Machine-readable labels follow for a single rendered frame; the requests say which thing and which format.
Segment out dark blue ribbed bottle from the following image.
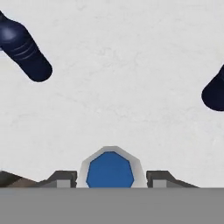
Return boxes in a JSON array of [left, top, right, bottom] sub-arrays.
[[0, 10, 53, 83]]

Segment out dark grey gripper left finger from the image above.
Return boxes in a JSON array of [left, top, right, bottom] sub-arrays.
[[36, 170, 78, 189]]

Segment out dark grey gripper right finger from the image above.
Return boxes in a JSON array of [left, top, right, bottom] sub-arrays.
[[146, 170, 200, 189]]

